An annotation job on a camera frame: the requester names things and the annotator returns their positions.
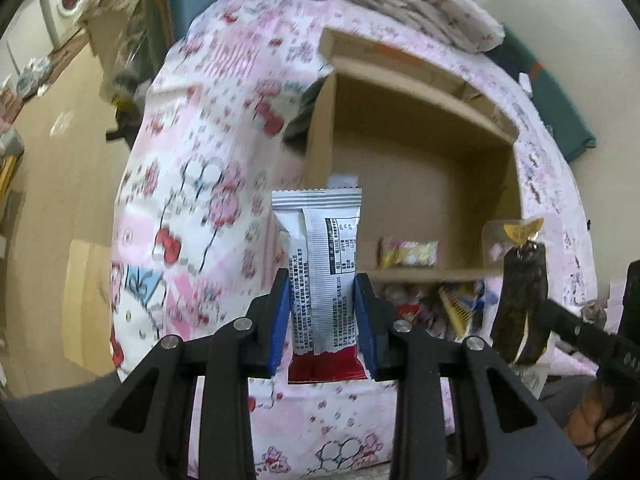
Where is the grey cloth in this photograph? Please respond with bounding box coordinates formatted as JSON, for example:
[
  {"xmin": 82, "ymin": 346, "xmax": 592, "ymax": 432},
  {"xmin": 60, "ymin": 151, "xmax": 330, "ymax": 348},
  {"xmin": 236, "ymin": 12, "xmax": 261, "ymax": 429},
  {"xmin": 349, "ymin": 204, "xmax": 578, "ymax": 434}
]
[{"xmin": 282, "ymin": 77, "xmax": 327, "ymax": 144}]

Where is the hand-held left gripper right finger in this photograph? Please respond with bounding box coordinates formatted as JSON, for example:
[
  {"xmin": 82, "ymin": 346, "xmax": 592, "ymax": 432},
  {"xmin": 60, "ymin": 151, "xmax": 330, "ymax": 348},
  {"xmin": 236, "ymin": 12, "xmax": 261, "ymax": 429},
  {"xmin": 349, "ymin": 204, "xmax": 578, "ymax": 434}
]
[{"xmin": 352, "ymin": 272, "xmax": 589, "ymax": 480}]

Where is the dark brown snack packet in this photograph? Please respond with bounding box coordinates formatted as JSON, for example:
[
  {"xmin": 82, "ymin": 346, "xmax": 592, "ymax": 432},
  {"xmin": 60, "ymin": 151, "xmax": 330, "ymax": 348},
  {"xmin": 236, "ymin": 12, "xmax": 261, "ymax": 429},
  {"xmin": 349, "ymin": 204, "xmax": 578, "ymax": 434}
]
[{"xmin": 489, "ymin": 219, "xmax": 550, "ymax": 366}]

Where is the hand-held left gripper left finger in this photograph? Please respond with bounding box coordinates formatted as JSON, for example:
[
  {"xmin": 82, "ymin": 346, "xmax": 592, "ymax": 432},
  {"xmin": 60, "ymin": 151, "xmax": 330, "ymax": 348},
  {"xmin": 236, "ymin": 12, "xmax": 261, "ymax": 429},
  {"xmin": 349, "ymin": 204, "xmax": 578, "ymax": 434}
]
[{"xmin": 59, "ymin": 267, "xmax": 291, "ymax": 480}]

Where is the pile of colourful snack packets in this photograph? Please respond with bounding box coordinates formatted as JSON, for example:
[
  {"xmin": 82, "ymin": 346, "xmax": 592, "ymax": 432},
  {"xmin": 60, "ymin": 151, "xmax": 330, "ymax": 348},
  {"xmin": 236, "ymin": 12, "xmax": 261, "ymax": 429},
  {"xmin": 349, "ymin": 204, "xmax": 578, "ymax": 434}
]
[{"xmin": 382, "ymin": 280, "xmax": 490, "ymax": 342}]

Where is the brown carton with plastic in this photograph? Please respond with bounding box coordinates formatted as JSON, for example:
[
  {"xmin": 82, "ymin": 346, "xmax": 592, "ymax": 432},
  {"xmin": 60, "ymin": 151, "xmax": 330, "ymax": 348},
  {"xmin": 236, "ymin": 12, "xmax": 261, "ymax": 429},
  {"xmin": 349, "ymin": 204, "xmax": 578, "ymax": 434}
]
[{"xmin": 80, "ymin": 0, "xmax": 175, "ymax": 107}]

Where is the pink cartoon printed bedsheet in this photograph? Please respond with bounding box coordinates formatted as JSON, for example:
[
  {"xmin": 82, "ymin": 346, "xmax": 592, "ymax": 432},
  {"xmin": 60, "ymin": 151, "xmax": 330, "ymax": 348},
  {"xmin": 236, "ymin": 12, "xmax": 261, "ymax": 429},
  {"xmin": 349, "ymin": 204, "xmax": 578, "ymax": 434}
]
[{"xmin": 107, "ymin": 0, "xmax": 601, "ymax": 480}]

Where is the white red snack packet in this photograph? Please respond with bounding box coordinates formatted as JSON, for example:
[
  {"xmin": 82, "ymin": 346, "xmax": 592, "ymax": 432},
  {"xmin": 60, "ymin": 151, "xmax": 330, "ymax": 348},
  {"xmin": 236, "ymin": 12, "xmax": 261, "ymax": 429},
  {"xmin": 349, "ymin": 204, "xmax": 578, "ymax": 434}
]
[{"xmin": 271, "ymin": 187, "xmax": 366, "ymax": 385}]

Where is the person's right hand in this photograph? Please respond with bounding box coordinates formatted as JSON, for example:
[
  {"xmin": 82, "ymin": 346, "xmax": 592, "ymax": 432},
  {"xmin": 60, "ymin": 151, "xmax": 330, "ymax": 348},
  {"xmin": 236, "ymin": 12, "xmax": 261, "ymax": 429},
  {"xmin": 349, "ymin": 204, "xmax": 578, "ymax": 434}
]
[{"xmin": 564, "ymin": 379, "xmax": 632, "ymax": 461}]

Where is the beige folded quilt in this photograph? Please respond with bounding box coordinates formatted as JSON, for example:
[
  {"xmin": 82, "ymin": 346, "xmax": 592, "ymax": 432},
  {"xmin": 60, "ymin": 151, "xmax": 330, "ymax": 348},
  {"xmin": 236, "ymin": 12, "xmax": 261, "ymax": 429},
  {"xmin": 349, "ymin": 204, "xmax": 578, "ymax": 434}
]
[{"xmin": 330, "ymin": 0, "xmax": 506, "ymax": 54}]

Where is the white washing machine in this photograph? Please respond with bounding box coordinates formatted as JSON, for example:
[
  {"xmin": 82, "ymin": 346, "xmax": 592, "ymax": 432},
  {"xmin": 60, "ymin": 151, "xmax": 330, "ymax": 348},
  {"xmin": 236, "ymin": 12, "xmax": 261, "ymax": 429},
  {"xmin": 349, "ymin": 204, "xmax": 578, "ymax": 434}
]
[{"xmin": 41, "ymin": 0, "xmax": 92, "ymax": 47}]

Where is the brown cardboard box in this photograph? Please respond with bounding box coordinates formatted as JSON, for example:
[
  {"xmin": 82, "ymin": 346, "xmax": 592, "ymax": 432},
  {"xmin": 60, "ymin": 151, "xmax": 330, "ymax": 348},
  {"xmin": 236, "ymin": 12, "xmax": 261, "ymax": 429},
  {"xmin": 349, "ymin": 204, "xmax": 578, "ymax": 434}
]
[{"xmin": 302, "ymin": 27, "xmax": 523, "ymax": 285}]

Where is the teal cushion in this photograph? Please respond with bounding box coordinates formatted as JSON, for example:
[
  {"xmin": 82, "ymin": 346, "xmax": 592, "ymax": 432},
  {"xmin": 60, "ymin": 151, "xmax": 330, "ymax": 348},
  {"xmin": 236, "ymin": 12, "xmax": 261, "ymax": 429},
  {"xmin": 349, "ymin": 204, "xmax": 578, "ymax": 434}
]
[{"xmin": 487, "ymin": 24, "xmax": 599, "ymax": 164}]

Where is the yellow pink snack packet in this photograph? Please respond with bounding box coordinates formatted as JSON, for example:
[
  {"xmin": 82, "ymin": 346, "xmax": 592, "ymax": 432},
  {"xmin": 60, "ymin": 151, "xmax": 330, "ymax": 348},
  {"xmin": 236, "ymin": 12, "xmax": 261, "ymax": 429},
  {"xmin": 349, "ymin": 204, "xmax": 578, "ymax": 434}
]
[{"xmin": 379, "ymin": 238, "xmax": 441, "ymax": 268}]

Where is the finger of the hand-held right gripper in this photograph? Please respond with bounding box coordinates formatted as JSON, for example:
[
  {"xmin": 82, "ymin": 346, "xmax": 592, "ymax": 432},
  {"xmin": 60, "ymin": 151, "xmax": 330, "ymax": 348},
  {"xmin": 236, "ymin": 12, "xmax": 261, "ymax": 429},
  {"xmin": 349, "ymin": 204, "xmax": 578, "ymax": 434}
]
[{"xmin": 520, "ymin": 297, "xmax": 626, "ymax": 363}]

